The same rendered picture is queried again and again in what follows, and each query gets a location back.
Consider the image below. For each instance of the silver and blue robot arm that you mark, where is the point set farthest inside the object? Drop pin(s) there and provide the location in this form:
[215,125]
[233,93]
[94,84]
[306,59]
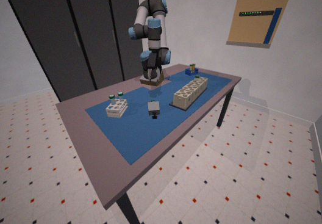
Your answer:
[155,31]

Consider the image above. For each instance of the blue tube rack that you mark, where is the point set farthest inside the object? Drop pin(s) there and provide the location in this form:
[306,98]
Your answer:
[188,72]

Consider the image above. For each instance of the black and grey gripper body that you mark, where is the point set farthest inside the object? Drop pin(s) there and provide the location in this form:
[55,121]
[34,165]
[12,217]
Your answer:
[155,51]

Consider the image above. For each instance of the blue bench mat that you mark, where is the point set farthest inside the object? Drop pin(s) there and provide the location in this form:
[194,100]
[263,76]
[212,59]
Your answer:
[136,132]

